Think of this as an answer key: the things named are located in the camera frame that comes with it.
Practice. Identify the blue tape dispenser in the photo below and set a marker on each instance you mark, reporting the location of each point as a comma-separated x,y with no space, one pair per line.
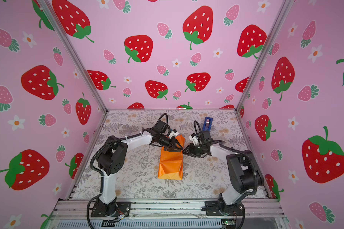
207,125

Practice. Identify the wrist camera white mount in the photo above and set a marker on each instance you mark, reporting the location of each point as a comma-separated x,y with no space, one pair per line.
194,139
174,133

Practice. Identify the aluminium corner post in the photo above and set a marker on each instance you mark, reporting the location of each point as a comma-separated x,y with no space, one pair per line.
63,36
276,27

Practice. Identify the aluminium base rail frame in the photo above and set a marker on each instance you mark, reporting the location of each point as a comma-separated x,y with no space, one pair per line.
188,213

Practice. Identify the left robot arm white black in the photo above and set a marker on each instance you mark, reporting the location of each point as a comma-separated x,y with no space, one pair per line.
110,158

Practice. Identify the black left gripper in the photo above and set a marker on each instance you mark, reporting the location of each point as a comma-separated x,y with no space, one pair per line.
174,147

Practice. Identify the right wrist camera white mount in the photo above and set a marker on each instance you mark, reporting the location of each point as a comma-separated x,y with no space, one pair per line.
194,139

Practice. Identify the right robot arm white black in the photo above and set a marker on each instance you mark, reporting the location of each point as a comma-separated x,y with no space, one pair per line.
244,173

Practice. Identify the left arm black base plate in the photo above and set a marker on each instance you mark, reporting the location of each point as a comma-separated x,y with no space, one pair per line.
112,210

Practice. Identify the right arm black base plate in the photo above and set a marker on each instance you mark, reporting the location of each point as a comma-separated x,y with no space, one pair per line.
219,208

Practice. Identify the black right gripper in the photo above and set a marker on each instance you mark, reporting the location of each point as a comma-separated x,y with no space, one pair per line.
193,150

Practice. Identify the yellow orange wrapping paper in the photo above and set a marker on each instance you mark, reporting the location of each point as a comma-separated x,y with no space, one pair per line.
171,165

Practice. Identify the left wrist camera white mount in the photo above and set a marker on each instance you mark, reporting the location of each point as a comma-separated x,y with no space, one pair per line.
174,133

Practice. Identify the left aluminium corner post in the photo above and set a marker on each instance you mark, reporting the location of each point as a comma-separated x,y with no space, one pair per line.
63,36

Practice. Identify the right aluminium corner post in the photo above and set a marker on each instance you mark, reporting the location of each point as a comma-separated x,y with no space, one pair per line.
276,27

